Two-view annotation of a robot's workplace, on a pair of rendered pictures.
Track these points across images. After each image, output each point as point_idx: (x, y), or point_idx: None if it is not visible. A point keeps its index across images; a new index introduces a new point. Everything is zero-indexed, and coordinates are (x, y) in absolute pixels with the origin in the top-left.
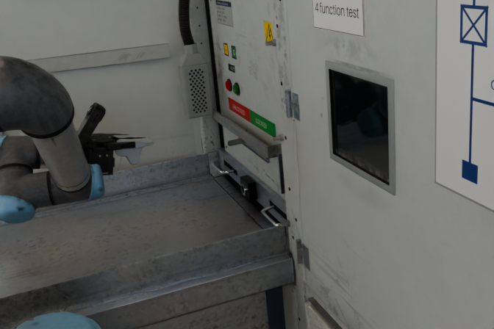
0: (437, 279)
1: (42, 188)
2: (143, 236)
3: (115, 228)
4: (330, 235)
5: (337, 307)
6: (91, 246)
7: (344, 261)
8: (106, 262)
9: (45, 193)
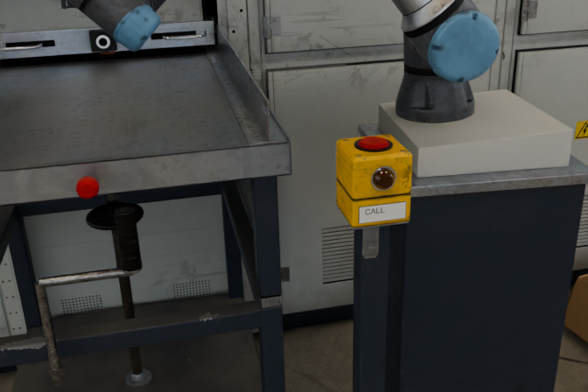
0: None
1: None
2: (115, 89)
3: (67, 100)
4: None
5: (321, 41)
6: (103, 107)
7: None
8: (156, 99)
9: (150, 4)
